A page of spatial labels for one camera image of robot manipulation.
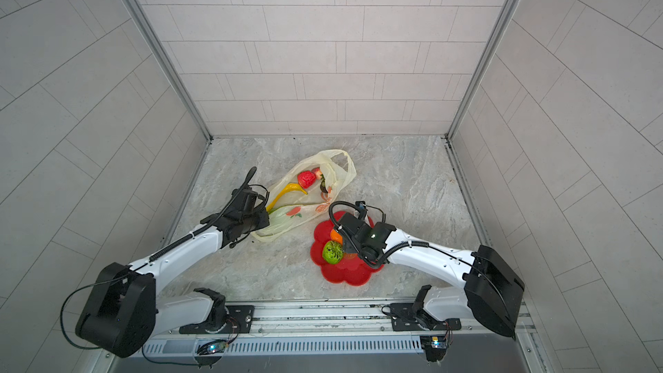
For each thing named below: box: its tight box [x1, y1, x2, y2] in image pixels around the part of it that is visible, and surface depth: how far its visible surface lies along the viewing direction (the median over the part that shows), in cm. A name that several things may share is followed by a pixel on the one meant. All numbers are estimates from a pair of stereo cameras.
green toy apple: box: [322, 240, 345, 265], surface depth 80 cm
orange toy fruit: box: [329, 228, 343, 245], surface depth 84 cm
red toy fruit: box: [296, 170, 316, 190], surface depth 98 cm
